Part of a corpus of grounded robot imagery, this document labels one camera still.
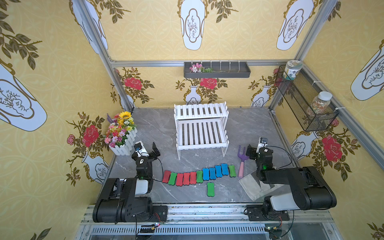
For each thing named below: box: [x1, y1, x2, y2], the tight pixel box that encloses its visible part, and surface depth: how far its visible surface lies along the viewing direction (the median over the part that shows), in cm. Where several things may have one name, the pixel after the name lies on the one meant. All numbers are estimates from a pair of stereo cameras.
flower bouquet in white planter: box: [104, 111, 138, 156], surface depth 92 cm
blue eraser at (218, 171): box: [215, 165, 223, 178], surface depth 87 cm
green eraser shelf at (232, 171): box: [228, 165, 237, 178], surface depth 89 cm
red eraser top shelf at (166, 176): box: [162, 170, 172, 184], surface depth 87 cm
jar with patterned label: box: [282, 60, 304, 81], surface depth 87 cm
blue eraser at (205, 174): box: [202, 168, 210, 181], surface depth 87 cm
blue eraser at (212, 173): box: [209, 167, 216, 180], surface depth 87 cm
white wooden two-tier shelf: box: [174, 101, 230, 160], surface depth 87 cm
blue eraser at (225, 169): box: [221, 163, 229, 176], surface depth 89 cm
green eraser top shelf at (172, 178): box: [168, 172, 177, 186], surface depth 86 cm
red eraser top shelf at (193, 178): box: [189, 171, 197, 185], surface depth 86 cm
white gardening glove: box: [238, 171, 284, 201], surface depth 83 cm
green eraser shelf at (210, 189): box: [207, 182, 215, 197], surface depth 82 cm
